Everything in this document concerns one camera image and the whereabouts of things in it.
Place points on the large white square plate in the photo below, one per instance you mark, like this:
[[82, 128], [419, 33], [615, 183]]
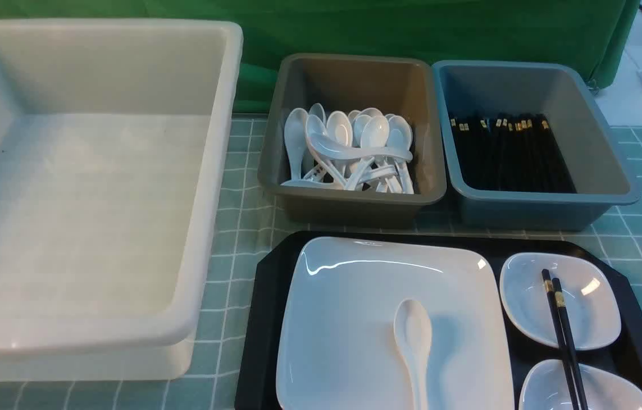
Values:
[[337, 348]]

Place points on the white ceramic soup spoon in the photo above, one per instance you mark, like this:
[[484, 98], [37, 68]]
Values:
[[412, 328]]

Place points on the black chopstick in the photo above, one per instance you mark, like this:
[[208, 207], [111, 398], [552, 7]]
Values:
[[581, 401], [560, 337]]

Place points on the white small dish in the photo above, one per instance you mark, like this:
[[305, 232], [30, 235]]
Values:
[[545, 388], [590, 302]]

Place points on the pile of white spoons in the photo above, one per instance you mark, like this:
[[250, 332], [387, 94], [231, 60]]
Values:
[[360, 150]]

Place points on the grey plastic spoon bin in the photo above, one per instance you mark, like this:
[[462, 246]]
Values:
[[401, 86]]

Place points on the pile of black chopsticks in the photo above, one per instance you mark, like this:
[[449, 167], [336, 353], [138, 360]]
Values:
[[516, 153]]

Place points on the blue plastic chopstick bin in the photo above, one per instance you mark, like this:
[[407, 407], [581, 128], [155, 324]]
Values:
[[600, 175]]

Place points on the large white plastic tub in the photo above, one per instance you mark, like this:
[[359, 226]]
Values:
[[113, 140]]

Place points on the green backdrop cloth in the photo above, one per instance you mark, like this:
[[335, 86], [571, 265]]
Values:
[[587, 36]]

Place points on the teal checkered tablecloth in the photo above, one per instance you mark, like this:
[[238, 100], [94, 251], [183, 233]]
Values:
[[250, 222]]

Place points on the black plastic serving tray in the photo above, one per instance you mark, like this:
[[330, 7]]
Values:
[[256, 387]]

